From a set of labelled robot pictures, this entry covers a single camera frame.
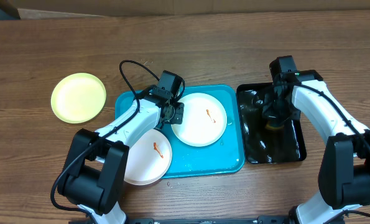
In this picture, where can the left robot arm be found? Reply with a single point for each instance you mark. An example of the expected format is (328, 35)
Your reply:
(93, 173)

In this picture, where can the white plate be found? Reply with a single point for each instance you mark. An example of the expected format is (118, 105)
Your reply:
(149, 159)
(204, 120)

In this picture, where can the black water tray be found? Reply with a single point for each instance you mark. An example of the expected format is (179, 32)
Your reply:
(262, 145)

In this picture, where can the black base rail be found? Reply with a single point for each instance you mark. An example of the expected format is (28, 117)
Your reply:
(263, 219)

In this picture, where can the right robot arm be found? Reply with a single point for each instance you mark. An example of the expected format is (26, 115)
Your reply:
(344, 176)

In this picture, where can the yellow-green plate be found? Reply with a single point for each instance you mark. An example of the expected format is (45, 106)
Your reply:
(78, 98)

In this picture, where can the blue plastic tray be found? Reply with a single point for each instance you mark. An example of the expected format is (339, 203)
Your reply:
(226, 155)

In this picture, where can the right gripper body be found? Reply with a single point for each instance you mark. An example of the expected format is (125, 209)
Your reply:
(280, 110)

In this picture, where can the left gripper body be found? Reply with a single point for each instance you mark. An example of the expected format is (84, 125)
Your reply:
(171, 113)

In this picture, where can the yellow green sponge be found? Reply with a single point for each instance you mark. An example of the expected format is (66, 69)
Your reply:
(270, 125)

